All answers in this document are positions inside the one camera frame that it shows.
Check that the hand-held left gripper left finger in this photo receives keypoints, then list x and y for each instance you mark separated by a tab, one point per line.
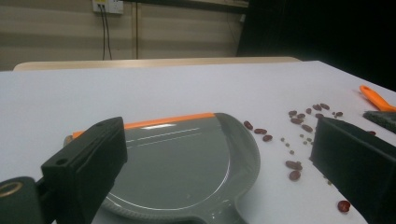
84	168

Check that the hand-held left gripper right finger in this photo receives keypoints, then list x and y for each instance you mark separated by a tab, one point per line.
355	168

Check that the red beans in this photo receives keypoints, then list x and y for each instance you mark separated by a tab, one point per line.
294	175

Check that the small green beans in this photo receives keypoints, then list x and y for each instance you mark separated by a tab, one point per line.
291	152

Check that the orange brush with black bristles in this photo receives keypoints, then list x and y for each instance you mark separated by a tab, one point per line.
376	99

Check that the grey dustpan with orange edge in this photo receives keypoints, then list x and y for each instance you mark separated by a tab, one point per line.
174	161

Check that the wooden table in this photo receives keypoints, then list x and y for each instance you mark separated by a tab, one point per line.
155	63

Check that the black curtain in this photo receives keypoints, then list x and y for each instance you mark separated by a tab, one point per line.
327	31

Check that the black metal crossbar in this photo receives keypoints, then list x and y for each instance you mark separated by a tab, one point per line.
186	3

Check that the beige wall conduit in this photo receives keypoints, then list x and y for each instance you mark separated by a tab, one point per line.
134	31

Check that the white wall socket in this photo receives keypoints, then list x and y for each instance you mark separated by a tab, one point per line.
109	6

